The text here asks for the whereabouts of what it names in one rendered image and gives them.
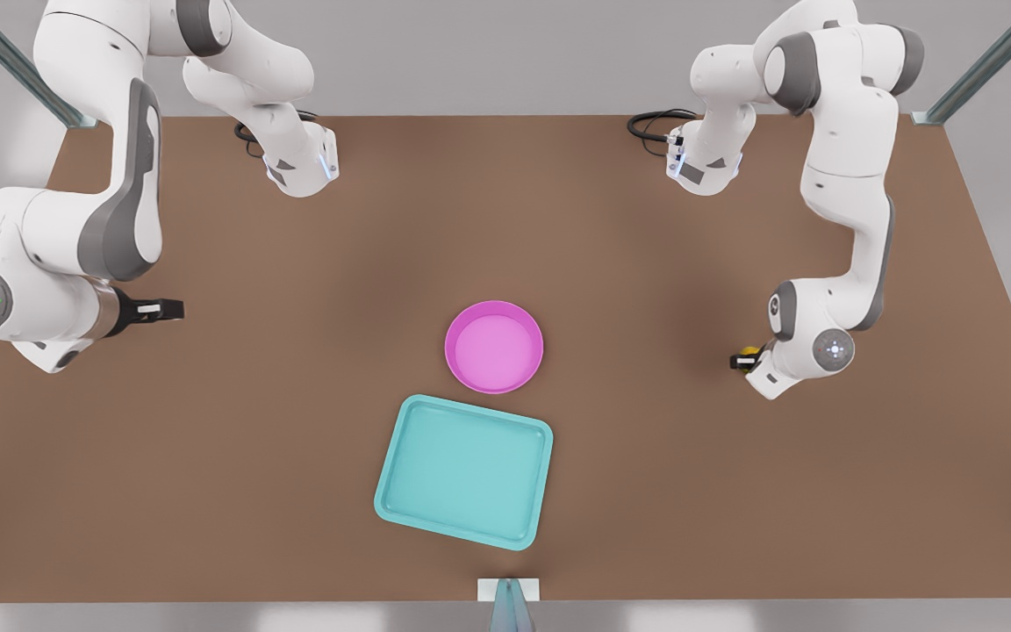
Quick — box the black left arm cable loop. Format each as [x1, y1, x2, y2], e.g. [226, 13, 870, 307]
[626, 108, 701, 161]

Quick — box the black right arm cable loop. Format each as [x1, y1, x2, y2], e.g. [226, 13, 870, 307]
[233, 109, 323, 161]

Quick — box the silver frame post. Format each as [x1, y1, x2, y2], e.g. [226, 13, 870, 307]
[477, 577, 541, 632]
[911, 0, 1011, 127]
[0, 0, 97, 131]

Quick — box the pink round plate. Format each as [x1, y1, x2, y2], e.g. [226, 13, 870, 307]
[444, 300, 546, 395]

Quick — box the teal rectangular tray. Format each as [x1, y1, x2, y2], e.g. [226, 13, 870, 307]
[373, 393, 556, 553]

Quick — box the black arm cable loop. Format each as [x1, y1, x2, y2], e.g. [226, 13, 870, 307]
[626, 108, 701, 161]
[233, 109, 323, 161]

